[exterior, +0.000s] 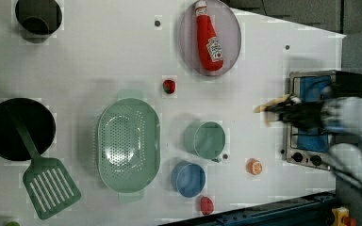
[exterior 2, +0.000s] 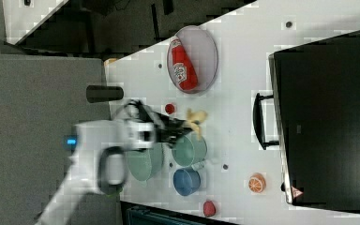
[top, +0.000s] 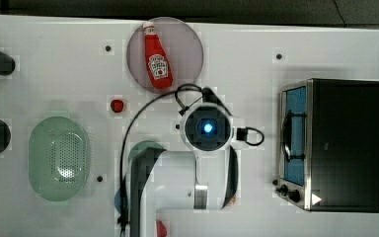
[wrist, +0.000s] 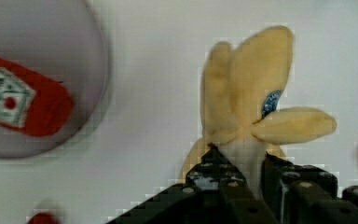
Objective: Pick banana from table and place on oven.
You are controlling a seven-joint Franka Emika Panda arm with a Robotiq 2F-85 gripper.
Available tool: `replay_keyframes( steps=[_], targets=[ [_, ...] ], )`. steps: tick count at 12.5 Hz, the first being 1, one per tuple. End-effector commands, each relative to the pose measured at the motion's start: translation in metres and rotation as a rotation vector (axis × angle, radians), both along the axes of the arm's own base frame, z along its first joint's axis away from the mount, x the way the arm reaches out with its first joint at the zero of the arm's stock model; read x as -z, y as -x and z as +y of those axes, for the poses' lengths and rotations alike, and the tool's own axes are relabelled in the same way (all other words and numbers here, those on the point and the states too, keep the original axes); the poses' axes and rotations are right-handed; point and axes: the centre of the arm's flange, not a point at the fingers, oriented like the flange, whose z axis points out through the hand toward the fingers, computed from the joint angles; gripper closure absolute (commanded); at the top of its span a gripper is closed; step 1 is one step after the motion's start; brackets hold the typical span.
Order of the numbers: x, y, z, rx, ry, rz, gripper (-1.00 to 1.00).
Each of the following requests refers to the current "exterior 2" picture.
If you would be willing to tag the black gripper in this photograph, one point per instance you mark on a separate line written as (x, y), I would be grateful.
(161, 122)

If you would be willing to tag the plush peeled banana toy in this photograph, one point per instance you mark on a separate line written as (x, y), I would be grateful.
(194, 119)

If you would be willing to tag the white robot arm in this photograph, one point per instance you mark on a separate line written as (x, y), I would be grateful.
(98, 163)

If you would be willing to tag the black toaster oven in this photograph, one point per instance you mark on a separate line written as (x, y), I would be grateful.
(316, 90)

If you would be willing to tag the plush strawberry toy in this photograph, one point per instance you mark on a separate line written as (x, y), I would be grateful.
(169, 108)

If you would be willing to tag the green metal cup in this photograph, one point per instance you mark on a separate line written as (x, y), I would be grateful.
(190, 151)

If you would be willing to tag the green perforated colander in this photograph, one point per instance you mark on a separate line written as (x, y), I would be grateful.
(145, 164)

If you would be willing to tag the grey round plate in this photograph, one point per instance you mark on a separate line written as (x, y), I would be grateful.
(202, 53)

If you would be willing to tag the plush red ketchup bottle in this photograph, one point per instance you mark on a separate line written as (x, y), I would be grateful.
(184, 72)

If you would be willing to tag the black cylindrical cup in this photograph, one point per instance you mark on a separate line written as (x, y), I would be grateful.
(101, 93)

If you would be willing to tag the red plush fruit toy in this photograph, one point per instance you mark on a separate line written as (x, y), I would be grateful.
(209, 209)

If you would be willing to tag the plush orange slice toy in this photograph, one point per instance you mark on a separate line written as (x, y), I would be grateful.
(256, 183)

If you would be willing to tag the black oven door handle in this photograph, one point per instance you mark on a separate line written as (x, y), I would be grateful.
(258, 123)

